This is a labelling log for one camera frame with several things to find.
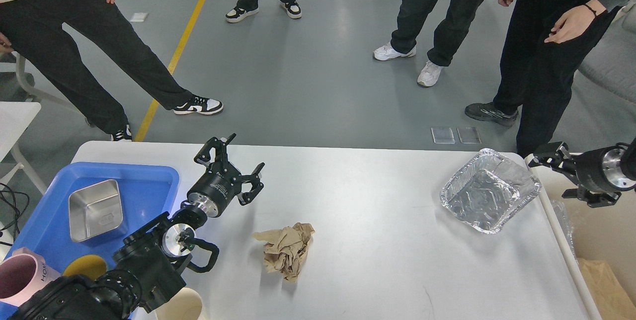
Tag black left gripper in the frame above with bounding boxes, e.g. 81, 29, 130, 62
187, 134, 265, 218

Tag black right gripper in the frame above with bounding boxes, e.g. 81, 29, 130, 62
528, 142, 628, 208

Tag stainless steel rectangular tray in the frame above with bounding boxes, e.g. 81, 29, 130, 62
68, 179, 128, 242

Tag teal mug yellow inside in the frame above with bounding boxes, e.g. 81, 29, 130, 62
62, 254, 108, 281

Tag pink ribbed mug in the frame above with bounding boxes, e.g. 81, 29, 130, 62
0, 247, 62, 307

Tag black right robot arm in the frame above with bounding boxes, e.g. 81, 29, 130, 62
529, 141, 636, 208

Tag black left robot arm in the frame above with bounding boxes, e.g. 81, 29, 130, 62
10, 134, 264, 320

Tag white plastic bin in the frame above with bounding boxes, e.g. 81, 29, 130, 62
531, 166, 636, 320

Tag blue plastic tray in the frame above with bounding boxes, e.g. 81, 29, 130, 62
0, 162, 180, 320

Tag aluminium foil container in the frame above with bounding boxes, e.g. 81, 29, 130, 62
439, 148, 542, 235

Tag crumpled brown paper napkin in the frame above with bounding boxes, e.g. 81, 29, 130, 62
251, 223, 315, 284

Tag brown paper bag in bin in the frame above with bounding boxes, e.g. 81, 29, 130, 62
577, 257, 636, 320

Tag beige paper cup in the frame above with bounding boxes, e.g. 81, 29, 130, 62
132, 288, 209, 320

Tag clear floor marker plate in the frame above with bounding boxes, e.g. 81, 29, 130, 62
431, 127, 455, 144

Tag person in grey sweater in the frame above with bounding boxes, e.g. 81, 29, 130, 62
464, 0, 629, 157

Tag grey wheeled chair base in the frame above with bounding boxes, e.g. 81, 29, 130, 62
0, 52, 82, 115

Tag white side table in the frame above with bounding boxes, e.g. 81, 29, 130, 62
0, 102, 48, 195

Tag person with white sneakers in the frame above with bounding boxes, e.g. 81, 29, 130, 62
373, 0, 505, 87

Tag person in beige top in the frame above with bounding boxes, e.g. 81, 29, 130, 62
0, 0, 224, 142

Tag black cables at left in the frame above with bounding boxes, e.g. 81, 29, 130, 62
0, 184, 29, 246

